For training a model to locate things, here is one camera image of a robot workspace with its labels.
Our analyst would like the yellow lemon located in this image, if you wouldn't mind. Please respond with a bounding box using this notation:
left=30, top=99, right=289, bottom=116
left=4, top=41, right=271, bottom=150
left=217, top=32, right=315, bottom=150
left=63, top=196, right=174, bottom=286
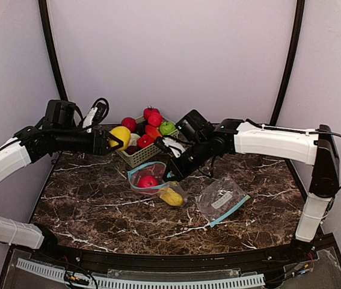
left=109, top=126, right=131, bottom=151

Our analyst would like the white cabbage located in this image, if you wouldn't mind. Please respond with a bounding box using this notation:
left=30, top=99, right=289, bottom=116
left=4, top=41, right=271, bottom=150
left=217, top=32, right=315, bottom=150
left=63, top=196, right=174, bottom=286
left=129, top=133, right=141, bottom=146

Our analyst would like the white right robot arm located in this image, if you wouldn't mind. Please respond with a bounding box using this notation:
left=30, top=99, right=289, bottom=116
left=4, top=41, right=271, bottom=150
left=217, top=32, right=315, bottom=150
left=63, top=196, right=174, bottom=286
left=155, top=110, right=341, bottom=243

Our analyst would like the small clear zip bag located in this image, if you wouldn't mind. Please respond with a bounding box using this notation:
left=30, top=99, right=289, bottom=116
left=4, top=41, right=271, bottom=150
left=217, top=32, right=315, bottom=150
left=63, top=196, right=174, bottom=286
left=195, top=177, right=250, bottom=228

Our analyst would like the green apple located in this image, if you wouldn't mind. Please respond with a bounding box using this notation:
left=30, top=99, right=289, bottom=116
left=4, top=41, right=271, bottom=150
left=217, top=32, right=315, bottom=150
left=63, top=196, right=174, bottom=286
left=159, top=121, right=176, bottom=135

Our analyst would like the white slotted cable duct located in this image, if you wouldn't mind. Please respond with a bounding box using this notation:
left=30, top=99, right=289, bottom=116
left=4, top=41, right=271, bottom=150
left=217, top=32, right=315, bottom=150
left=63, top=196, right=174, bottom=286
left=16, top=258, right=265, bottom=288

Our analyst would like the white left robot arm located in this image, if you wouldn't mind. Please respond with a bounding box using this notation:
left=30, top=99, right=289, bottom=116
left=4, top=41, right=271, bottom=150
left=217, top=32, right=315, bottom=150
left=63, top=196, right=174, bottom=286
left=0, top=98, right=123, bottom=250

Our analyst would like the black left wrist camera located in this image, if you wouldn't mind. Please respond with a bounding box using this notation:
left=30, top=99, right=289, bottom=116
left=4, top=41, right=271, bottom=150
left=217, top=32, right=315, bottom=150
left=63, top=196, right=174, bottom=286
left=82, top=98, right=109, bottom=133

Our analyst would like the dark eggplant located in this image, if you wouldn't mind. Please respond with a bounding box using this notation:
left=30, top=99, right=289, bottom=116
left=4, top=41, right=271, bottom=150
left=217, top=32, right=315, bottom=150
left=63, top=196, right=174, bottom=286
left=135, top=120, right=148, bottom=136

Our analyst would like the black table front rail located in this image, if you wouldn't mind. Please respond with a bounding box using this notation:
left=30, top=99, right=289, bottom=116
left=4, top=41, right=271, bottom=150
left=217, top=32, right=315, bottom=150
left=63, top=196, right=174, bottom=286
left=31, top=237, right=339, bottom=275

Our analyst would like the red bell pepper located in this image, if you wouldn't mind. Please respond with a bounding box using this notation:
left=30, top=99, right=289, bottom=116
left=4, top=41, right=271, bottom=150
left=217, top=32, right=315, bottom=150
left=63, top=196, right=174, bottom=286
left=137, top=134, right=155, bottom=149

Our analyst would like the green perforated plastic basket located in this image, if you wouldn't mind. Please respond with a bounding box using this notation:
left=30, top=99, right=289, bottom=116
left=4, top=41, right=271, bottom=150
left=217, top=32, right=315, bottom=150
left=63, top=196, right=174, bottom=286
left=114, top=116, right=182, bottom=169

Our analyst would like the red apple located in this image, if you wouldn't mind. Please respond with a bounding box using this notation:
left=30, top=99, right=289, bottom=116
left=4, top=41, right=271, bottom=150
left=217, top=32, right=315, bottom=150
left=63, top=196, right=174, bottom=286
left=137, top=175, right=159, bottom=188

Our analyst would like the orange pepper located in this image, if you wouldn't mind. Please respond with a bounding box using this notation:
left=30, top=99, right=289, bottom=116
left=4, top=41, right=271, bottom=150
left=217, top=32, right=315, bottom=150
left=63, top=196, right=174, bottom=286
left=145, top=125, right=162, bottom=140

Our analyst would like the large clear zip bag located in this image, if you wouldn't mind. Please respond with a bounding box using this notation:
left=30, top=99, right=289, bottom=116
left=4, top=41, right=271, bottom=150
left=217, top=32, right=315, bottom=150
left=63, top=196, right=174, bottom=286
left=127, top=161, right=187, bottom=207

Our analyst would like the pink-red wrinkled fruit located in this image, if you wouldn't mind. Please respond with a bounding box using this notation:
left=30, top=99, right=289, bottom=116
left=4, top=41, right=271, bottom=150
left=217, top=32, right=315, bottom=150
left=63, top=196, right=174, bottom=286
left=147, top=112, right=163, bottom=128

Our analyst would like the yellow wrinkled banana-like fruit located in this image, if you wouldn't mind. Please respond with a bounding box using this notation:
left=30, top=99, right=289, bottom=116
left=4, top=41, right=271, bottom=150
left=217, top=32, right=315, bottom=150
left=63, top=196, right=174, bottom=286
left=158, top=182, right=185, bottom=207

